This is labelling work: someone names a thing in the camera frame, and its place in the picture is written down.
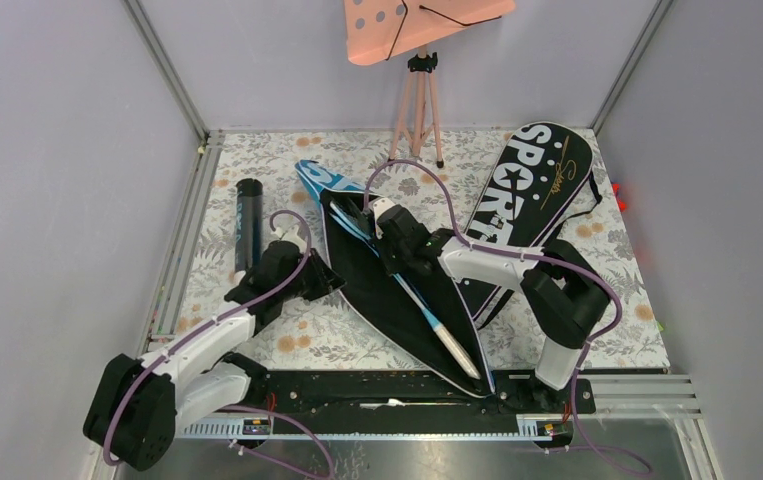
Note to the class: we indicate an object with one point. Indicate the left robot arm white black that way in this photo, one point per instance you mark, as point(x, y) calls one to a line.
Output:
point(141, 404)

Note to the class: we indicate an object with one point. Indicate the blue racket bag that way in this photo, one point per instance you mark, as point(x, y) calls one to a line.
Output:
point(379, 300)

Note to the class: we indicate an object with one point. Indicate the black sport racket bag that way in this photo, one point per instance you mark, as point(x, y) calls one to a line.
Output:
point(543, 177)

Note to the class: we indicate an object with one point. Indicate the black shuttlecock tube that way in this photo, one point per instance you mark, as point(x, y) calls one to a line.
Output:
point(248, 224)

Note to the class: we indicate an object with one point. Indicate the blue racket white grip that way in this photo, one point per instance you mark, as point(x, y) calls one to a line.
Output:
point(360, 225)

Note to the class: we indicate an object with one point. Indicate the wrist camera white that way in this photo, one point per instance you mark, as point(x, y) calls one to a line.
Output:
point(380, 205)
point(289, 234)

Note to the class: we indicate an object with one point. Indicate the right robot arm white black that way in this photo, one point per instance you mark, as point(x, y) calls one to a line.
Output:
point(567, 297)

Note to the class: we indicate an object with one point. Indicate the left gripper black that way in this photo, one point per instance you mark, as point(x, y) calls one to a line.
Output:
point(326, 280)

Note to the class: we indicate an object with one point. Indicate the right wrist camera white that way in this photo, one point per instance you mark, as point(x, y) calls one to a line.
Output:
point(380, 205)

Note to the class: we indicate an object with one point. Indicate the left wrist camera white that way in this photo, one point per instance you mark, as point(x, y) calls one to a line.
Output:
point(289, 234)

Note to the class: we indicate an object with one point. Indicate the pink music stand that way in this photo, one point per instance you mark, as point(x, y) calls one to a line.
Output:
point(378, 30)

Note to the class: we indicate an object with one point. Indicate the floral table mat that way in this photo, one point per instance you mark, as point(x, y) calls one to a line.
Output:
point(327, 333)

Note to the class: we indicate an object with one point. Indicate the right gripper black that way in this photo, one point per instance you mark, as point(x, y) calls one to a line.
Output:
point(383, 239)

